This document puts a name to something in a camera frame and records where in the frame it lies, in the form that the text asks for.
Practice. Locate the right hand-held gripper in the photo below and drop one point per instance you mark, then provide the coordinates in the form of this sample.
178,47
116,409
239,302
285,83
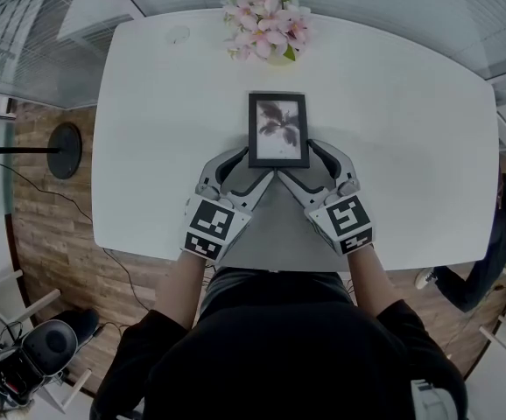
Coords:
345,219

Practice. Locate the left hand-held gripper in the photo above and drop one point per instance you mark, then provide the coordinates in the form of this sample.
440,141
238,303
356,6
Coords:
211,226

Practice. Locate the black picture frame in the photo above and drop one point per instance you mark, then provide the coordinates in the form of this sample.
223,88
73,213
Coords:
278,129

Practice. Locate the person's left forearm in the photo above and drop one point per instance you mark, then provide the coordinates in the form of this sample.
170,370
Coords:
183,287

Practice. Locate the person's right forearm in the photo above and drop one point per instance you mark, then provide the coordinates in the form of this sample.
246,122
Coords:
371,278

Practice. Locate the pink flower bouquet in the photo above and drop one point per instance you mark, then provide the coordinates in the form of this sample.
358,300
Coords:
266,20

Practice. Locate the black standing fan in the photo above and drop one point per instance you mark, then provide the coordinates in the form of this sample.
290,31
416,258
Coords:
65,151

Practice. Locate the person's black shirt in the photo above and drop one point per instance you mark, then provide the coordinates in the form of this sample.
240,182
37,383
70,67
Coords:
288,352

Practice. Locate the black bag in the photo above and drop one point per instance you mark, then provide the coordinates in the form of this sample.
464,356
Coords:
84,324

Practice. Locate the grey round-shelled device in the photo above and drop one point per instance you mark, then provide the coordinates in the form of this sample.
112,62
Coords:
49,346

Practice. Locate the grey body-worn pack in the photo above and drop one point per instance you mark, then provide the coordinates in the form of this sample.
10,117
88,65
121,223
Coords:
432,401

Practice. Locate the glass partition with blinds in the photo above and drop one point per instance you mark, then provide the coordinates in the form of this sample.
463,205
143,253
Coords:
16,37

